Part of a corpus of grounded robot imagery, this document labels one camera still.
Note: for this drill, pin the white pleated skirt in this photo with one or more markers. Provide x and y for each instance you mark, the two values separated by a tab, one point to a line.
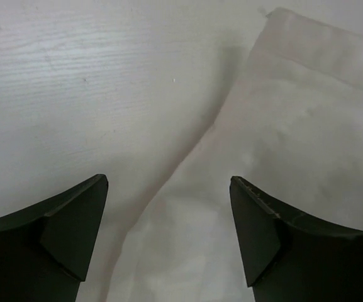
292	125

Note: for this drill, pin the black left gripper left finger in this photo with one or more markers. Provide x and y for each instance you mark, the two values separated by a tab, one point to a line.
46	248

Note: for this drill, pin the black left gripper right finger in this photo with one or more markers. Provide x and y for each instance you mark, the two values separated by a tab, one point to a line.
290	255

